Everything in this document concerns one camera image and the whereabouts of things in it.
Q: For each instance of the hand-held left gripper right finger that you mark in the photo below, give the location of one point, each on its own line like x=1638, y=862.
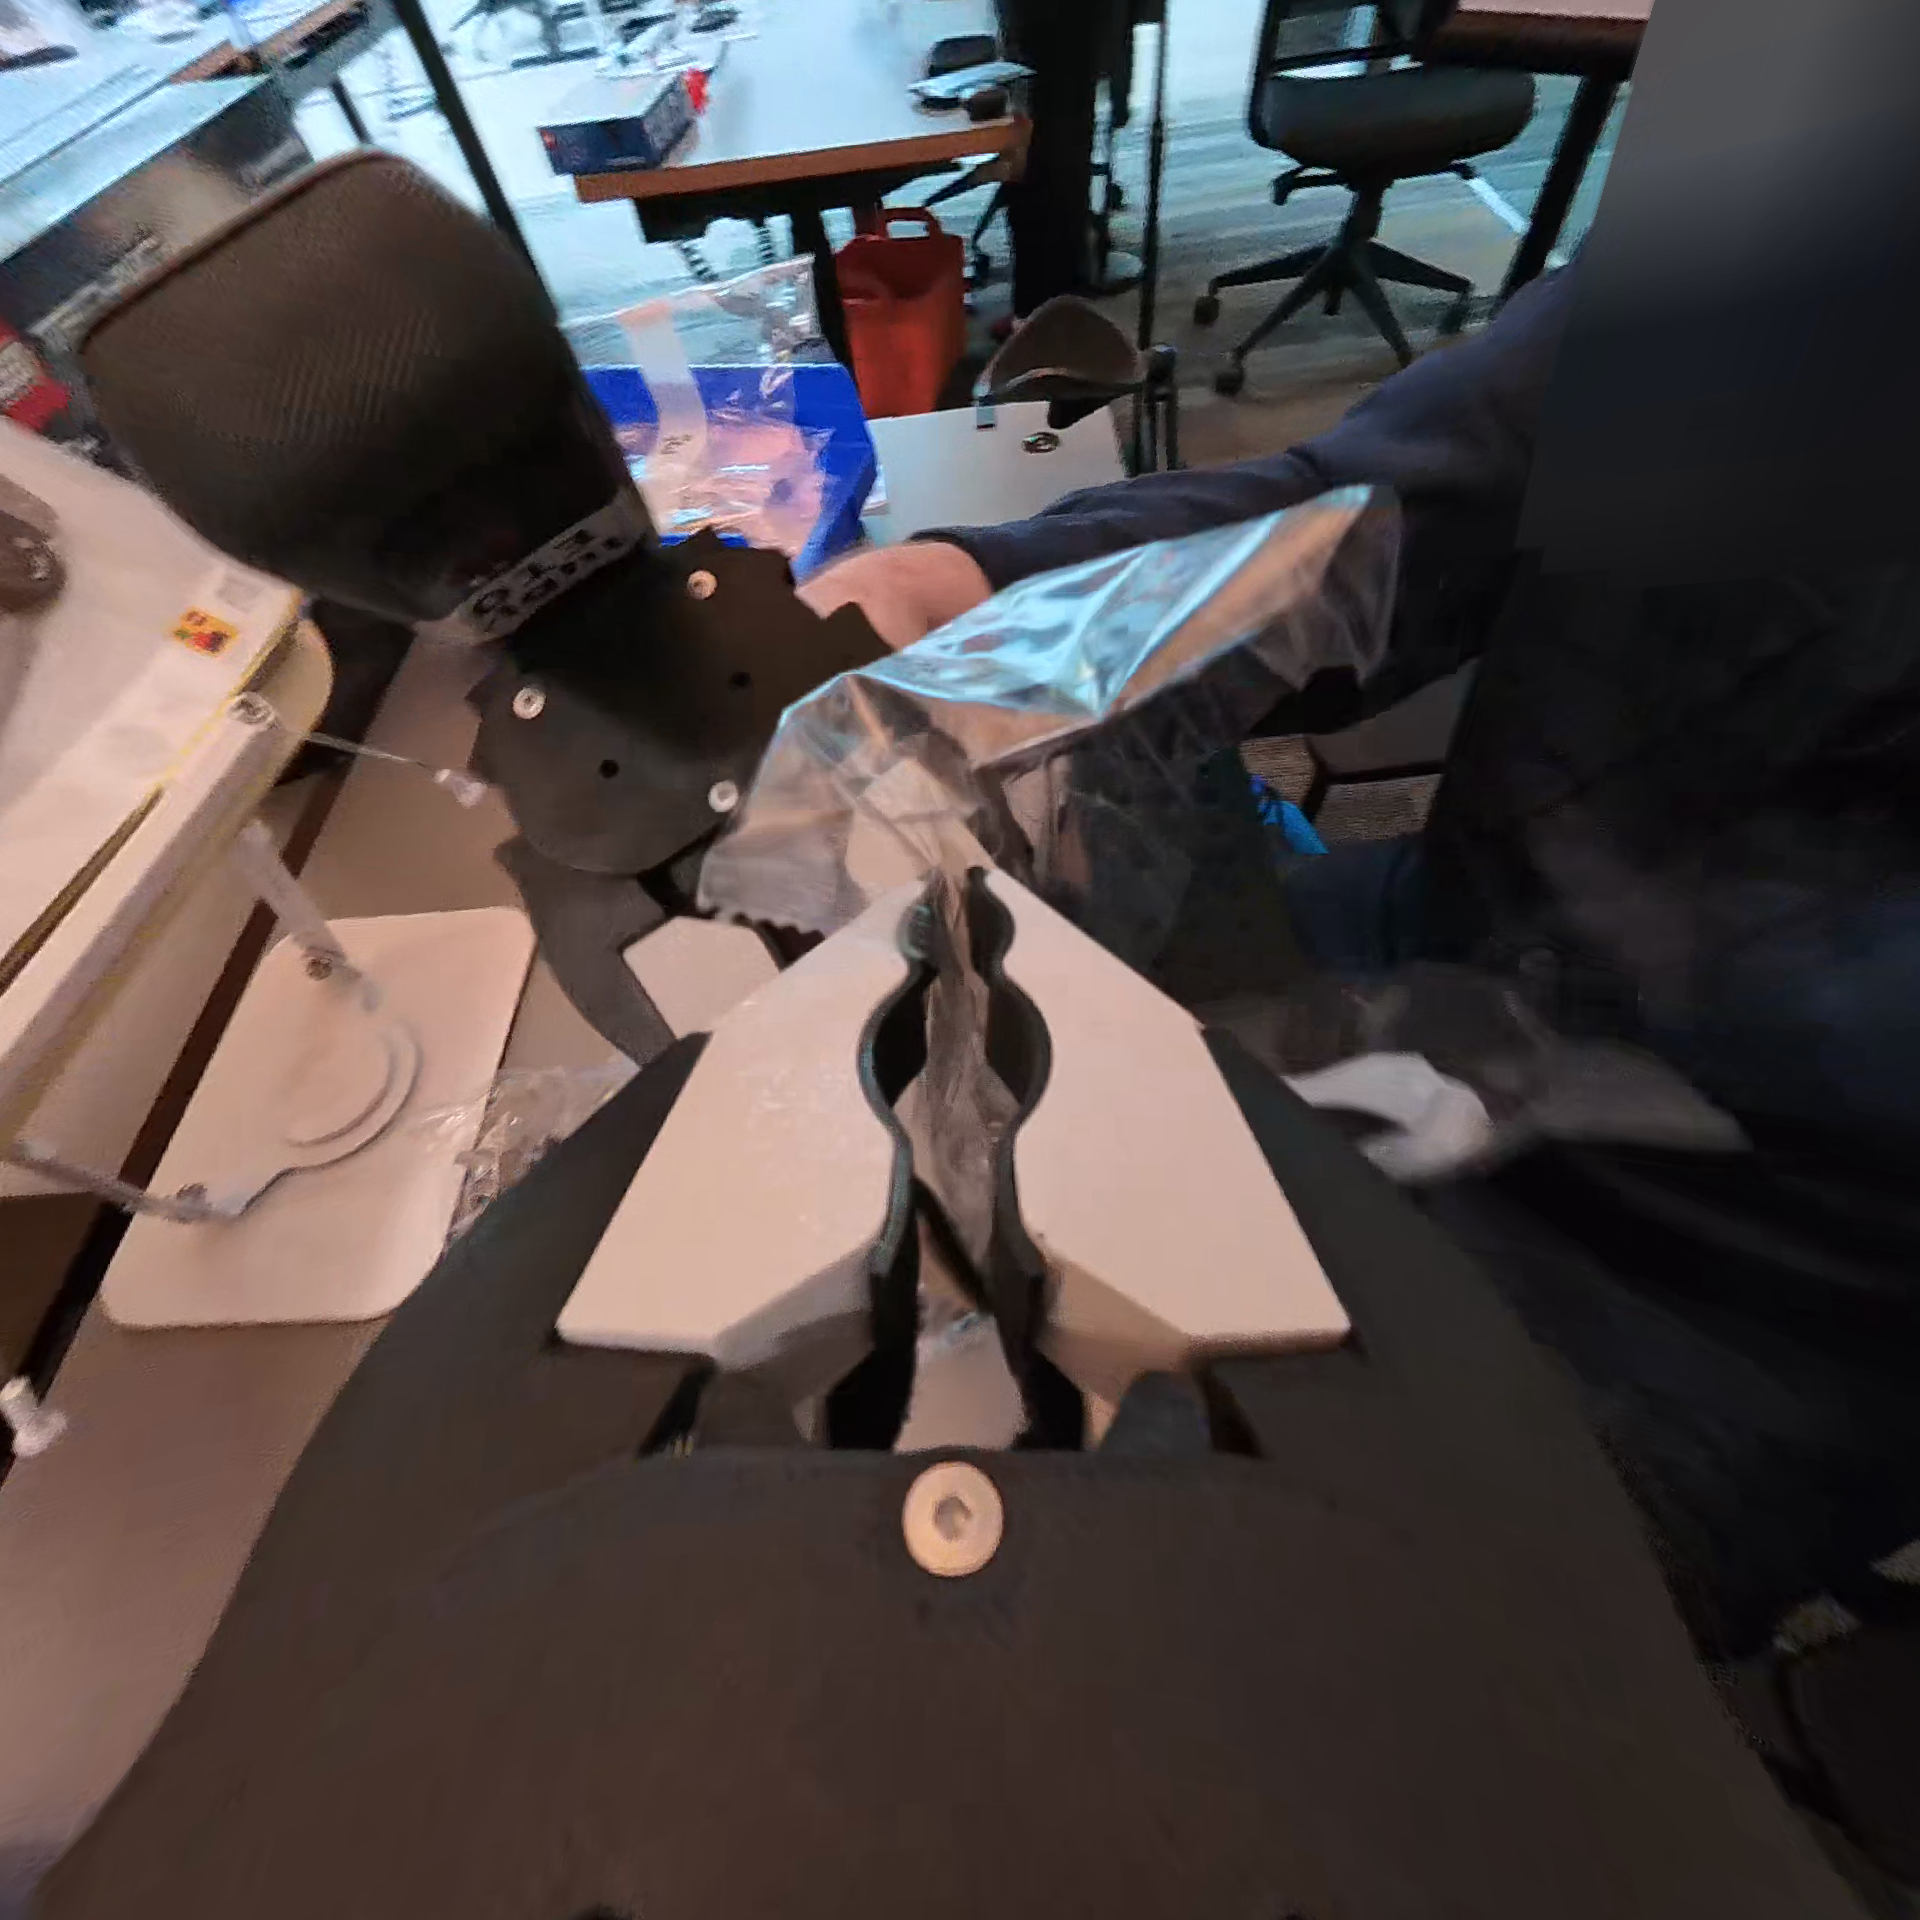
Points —
x=1186, y=1202

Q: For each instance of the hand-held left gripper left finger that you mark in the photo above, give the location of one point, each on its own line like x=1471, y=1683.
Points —
x=719, y=1202

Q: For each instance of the large clear plastic bag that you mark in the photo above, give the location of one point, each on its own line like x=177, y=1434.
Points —
x=1081, y=659

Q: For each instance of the person's right forearm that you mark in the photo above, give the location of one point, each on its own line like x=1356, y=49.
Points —
x=1351, y=451

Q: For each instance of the person's right hand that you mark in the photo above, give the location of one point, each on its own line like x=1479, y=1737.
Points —
x=901, y=588

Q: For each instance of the blue flat box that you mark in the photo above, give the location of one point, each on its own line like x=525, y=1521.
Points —
x=616, y=127

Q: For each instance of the heap of unopened clear bags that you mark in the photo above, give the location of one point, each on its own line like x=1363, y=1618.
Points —
x=719, y=434

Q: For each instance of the white folding book stand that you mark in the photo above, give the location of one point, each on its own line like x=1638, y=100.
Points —
x=301, y=1231

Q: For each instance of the small blue bin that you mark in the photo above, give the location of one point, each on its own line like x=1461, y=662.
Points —
x=840, y=451

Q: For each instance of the white office table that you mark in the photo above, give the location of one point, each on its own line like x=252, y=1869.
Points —
x=808, y=89

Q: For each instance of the red bag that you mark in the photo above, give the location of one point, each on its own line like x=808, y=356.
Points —
x=901, y=330

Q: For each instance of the white panel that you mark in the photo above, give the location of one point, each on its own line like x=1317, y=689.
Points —
x=976, y=479

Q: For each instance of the black stool seat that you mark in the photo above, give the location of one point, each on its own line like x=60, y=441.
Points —
x=1072, y=352

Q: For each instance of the black office chair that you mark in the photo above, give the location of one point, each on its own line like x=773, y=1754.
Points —
x=1395, y=105

